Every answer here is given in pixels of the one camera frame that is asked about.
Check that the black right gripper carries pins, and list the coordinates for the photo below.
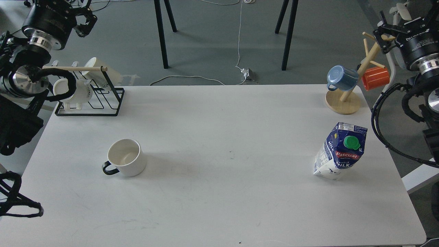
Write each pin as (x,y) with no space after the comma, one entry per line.
(419,45)

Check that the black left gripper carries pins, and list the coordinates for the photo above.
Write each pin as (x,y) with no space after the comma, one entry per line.
(50,23)

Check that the white mug black handle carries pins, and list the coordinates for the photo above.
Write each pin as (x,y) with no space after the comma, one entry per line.
(125,156)

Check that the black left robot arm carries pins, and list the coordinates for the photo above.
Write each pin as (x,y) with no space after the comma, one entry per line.
(25,84)

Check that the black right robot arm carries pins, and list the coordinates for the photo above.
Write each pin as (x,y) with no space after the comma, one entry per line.
(419,103)

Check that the cream cup on rack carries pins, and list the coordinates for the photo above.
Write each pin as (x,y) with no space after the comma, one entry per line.
(98,77)

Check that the blue white milk carton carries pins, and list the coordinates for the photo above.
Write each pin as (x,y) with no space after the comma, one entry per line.
(343,148)

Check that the orange plastic mug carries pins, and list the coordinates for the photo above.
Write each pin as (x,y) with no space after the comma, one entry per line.
(375,77)

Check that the grey office chair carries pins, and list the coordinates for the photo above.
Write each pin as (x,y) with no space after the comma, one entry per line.
(410,10)

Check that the blue plastic mug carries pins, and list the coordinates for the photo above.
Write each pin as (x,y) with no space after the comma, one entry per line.
(341,78)

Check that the white mug with lettering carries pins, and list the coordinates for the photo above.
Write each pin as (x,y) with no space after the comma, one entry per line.
(83,93)

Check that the wooden mug tree stand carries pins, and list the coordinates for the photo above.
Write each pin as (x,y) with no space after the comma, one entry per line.
(347,102)

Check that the black table leg left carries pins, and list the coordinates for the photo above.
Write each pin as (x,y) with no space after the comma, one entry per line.
(161,35)

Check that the black table leg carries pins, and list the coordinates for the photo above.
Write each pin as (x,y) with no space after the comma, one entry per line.
(290,28)
(161,35)

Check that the black table leg right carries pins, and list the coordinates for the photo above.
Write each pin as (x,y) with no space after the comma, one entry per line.
(290,28)

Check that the white power plug adapter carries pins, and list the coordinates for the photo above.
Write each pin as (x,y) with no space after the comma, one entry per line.
(248,75)

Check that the black wire cup rack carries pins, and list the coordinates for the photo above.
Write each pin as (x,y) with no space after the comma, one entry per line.
(102,104)

